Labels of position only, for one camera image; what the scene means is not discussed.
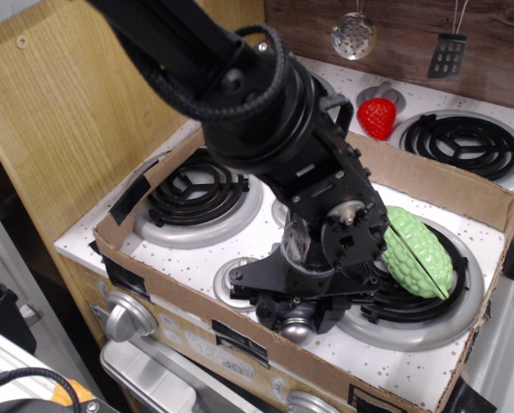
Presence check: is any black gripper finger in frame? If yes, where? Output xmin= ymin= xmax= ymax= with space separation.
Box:
xmin=256 ymin=294 xmax=289 ymax=332
xmin=314 ymin=296 xmax=352 ymax=335

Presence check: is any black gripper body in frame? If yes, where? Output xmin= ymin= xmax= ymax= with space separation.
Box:
xmin=228 ymin=249 xmax=381 ymax=300

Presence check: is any grey pepper shaker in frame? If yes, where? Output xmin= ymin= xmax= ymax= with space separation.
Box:
xmin=277 ymin=302 xmax=316 ymax=347

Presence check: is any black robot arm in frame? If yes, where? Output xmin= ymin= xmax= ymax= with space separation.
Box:
xmin=94 ymin=1 xmax=389 ymax=340

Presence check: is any lower silver stovetop knob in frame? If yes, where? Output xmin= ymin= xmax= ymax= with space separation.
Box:
xmin=213 ymin=257 xmax=257 ymax=313

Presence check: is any silver stovetop knob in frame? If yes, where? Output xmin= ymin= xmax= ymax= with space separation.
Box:
xmin=271 ymin=199 xmax=288 ymax=229
xmin=356 ymin=81 xmax=406 ymax=113
xmin=213 ymin=257 xmax=257 ymax=313

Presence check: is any front right black burner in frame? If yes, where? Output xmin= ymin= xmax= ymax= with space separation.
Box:
xmin=341 ymin=218 xmax=476 ymax=330

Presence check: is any black burner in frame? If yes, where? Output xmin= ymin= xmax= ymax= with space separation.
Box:
xmin=148 ymin=148 xmax=250 ymax=227
xmin=310 ymin=72 xmax=337 ymax=110
xmin=390 ymin=110 xmax=514 ymax=182
xmin=341 ymin=218 xmax=476 ymax=330

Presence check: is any upper silver stovetop knob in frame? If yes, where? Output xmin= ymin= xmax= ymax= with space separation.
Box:
xmin=271 ymin=199 xmax=288 ymax=229

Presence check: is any green bitter melon toy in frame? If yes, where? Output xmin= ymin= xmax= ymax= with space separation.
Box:
xmin=381 ymin=206 xmax=454 ymax=300

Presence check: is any front left black burner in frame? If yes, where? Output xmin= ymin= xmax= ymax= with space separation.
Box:
xmin=148 ymin=148 xmax=250 ymax=227

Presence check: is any silver front panel knob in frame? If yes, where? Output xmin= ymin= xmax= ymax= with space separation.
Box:
xmin=105 ymin=290 xmax=158 ymax=342

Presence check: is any brown cardboard barrier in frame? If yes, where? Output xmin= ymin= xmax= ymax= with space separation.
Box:
xmin=94 ymin=134 xmax=514 ymax=412

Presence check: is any red toy strawberry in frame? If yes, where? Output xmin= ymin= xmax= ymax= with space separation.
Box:
xmin=356 ymin=98 xmax=397 ymax=141

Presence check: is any back left black burner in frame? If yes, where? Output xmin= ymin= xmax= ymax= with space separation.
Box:
xmin=310 ymin=72 xmax=337 ymax=110

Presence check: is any back silver stovetop knob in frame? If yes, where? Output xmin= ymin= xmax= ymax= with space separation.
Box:
xmin=356 ymin=81 xmax=406 ymax=113

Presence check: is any back right black burner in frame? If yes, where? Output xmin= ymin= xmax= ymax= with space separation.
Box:
xmin=390 ymin=110 xmax=514 ymax=182

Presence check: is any hanging silver strainer ladle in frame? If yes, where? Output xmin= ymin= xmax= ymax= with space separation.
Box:
xmin=331 ymin=1 xmax=378 ymax=61

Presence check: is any hanging silver spatula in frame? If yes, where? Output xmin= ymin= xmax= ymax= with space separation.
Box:
xmin=427 ymin=1 xmax=468 ymax=79

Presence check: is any silver oven door handle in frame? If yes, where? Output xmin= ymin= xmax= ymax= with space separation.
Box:
xmin=100 ymin=341 xmax=259 ymax=412

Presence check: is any black braided cable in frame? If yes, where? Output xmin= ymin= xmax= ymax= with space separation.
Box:
xmin=0 ymin=366 xmax=82 ymax=413

